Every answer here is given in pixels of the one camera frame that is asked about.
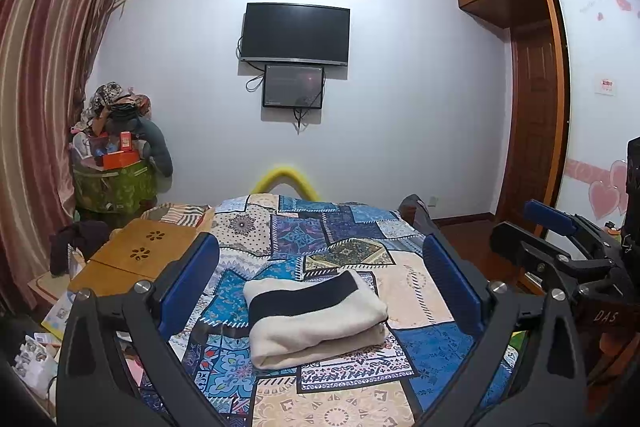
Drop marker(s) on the wooden nightstand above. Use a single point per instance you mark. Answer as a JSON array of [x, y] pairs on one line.
[[45, 287]]

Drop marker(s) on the white wall socket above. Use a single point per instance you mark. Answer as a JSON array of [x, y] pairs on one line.
[[433, 201]]

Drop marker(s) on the white sliding wardrobe door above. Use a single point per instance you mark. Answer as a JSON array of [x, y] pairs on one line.
[[595, 47]]

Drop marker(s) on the striped red curtain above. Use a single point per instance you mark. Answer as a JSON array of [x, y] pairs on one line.
[[35, 82]]

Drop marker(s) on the cream navy striped sweater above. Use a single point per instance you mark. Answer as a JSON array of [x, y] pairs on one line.
[[320, 327]]

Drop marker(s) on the brown wooden door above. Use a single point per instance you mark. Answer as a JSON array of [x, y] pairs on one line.
[[535, 117]]

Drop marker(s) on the wooden lap table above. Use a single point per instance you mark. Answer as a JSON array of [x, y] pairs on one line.
[[125, 257]]

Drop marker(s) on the blue patchwork bedsheet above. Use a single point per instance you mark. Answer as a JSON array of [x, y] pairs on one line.
[[345, 227]]

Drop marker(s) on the pile of patterned clothes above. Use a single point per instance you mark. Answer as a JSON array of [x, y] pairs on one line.
[[107, 94]]

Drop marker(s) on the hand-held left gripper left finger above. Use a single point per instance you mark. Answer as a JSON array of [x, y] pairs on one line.
[[192, 277]]

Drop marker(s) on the black wall television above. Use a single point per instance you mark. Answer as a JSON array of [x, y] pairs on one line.
[[295, 32]]

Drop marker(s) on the small black wall monitor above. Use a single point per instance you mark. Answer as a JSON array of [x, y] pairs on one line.
[[292, 87]]

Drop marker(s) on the grey backpack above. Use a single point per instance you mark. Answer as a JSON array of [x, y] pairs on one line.
[[415, 212]]

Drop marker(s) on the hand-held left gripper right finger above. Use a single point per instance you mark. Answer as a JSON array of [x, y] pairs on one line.
[[450, 282]]

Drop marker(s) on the small paper notice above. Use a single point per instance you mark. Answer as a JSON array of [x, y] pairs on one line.
[[607, 86]]

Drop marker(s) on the red box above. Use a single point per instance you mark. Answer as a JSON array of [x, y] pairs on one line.
[[125, 142]]

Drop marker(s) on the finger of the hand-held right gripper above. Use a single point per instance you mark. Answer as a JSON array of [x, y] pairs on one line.
[[530, 257], [550, 216]]

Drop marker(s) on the yellow foam tube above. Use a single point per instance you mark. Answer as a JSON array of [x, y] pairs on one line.
[[285, 169]]

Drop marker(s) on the dark purple cloth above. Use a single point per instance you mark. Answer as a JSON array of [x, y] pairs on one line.
[[80, 242]]

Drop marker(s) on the orange box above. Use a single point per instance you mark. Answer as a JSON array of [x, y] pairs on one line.
[[117, 160]]

